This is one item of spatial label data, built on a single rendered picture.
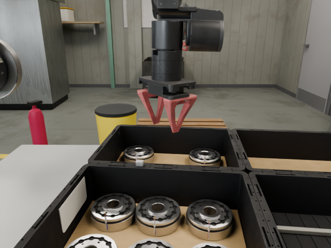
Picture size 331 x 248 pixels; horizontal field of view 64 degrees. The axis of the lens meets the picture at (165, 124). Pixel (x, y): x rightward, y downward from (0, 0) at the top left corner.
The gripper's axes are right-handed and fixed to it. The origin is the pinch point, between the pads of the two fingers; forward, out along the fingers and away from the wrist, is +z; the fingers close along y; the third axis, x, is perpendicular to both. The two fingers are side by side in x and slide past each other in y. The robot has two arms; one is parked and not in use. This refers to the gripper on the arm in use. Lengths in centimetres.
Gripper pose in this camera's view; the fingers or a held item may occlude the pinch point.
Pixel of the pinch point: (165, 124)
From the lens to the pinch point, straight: 53.8
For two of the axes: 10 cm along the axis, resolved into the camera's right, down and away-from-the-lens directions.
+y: -6.3, -2.6, 7.3
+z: -0.2, 9.5, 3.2
